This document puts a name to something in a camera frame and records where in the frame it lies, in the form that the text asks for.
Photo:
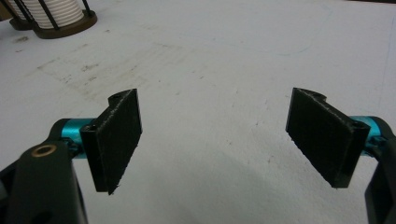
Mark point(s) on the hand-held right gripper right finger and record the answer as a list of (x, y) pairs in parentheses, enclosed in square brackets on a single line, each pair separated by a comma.
[(327, 137)]

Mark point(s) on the stack of white paper cups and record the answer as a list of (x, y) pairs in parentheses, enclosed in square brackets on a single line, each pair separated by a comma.
[(49, 12)]

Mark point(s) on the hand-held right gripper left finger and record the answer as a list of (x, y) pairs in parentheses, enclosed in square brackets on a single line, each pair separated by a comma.
[(115, 140)]

